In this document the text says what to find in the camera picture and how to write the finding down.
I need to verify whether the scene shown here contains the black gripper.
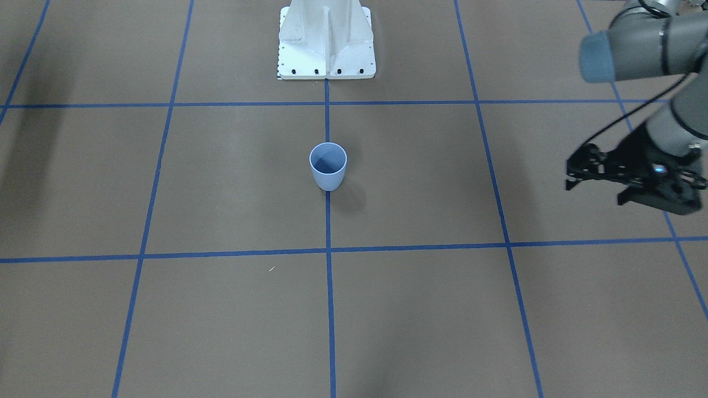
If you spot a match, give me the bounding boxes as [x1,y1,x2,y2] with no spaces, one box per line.
[617,124,706,215]

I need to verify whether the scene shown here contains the light blue plastic cup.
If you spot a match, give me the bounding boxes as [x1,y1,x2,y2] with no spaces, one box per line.
[308,143,347,192]

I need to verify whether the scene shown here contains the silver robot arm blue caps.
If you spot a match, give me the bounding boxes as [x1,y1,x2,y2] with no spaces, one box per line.
[565,1,707,215]

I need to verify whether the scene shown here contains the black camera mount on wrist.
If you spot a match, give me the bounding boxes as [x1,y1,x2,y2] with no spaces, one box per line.
[565,143,635,191]

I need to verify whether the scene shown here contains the black braided cable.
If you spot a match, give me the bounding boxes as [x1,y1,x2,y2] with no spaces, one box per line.
[578,75,699,153]

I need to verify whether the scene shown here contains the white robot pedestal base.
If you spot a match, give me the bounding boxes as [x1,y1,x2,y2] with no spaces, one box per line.
[277,1,377,80]

